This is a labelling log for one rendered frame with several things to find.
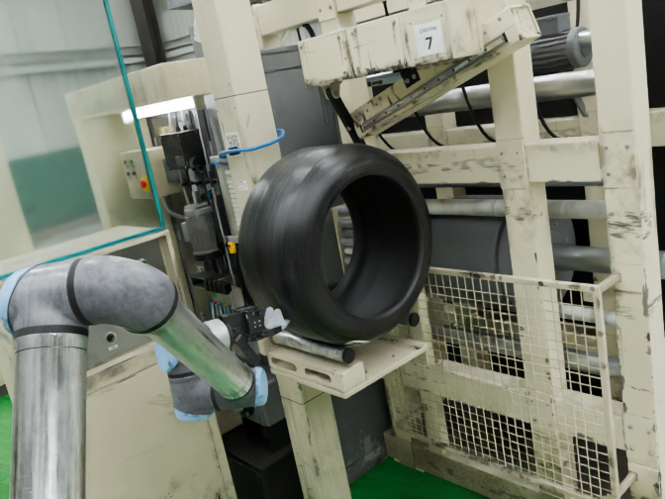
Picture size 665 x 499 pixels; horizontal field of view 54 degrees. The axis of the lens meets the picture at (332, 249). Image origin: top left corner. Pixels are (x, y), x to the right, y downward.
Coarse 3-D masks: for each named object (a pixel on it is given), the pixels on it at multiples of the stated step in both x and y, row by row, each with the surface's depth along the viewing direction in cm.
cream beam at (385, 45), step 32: (448, 0) 164; (480, 0) 173; (352, 32) 190; (384, 32) 181; (448, 32) 166; (480, 32) 173; (320, 64) 204; (352, 64) 194; (384, 64) 184; (416, 64) 177
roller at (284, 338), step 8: (272, 336) 208; (280, 336) 205; (288, 336) 203; (296, 336) 201; (280, 344) 206; (288, 344) 202; (296, 344) 199; (304, 344) 196; (312, 344) 194; (320, 344) 191; (328, 344) 190; (312, 352) 194; (320, 352) 191; (328, 352) 188; (336, 352) 185; (344, 352) 183; (352, 352) 185; (344, 360) 183; (352, 360) 185
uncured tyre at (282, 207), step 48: (288, 192) 172; (336, 192) 173; (384, 192) 211; (240, 240) 183; (288, 240) 168; (384, 240) 219; (288, 288) 171; (336, 288) 215; (384, 288) 213; (336, 336) 180
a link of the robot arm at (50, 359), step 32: (32, 288) 107; (64, 288) 106; (32, 320) 105; (64, 320) 107; (32, 352) 104; (64, 352) 105; (32, 384) 103; (64, 384) 104; (32, 416) 101; (64, 416) 103; (32, 448) 100; (64, 448) 101; (32, 480) 98; (64, 480) 100
